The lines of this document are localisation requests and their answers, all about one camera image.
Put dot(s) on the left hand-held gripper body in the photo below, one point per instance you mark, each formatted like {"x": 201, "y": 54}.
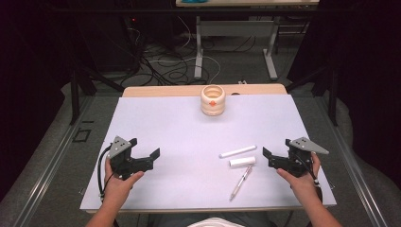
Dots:
{"x": 119, "y": 148}

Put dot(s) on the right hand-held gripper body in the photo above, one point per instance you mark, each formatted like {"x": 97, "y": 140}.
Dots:
{"x": 307, "y": 145}

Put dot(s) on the white capped pen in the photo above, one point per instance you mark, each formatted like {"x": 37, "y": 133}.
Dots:
{"x": 238, "y": 151}

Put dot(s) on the clear ballpoint pen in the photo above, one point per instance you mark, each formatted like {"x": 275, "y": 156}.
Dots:
{"x": 241, "y": 183}

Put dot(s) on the cream ringed pen holder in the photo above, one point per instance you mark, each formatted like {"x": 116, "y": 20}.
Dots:
{"x": 208, "y": 107}

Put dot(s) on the person's right hand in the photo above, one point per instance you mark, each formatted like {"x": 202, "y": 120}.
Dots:
{"x": 302, "y": 184}

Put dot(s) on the person's left hand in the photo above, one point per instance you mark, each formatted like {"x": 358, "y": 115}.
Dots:
{"x": 118, "y": 189}

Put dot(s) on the black square floor socket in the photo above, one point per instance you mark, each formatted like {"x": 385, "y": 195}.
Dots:
{"x": 81, "y": 135}

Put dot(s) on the black metal stand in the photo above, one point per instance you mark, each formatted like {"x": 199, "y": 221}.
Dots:
{"x": 332, "y": 94}
{"x": 75, "y": 94}

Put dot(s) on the person's white shirt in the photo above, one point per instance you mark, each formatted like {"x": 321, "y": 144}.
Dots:
{"x": 217, "y": 223}

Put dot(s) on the black computer tower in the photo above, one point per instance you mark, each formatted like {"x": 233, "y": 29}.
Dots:
{"x": 107, "y": 44}

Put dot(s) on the white desk with metal legs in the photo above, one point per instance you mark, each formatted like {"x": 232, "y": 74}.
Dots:
{"x": 236, "y": 28}

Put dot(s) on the teal object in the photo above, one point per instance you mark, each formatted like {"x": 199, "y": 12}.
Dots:
{"x": 194, "y": 1}

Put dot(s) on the metal floor rail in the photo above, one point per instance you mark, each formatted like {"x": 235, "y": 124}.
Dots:
{"x": 47, "y": 176}
{"x": 356, "y": 176}

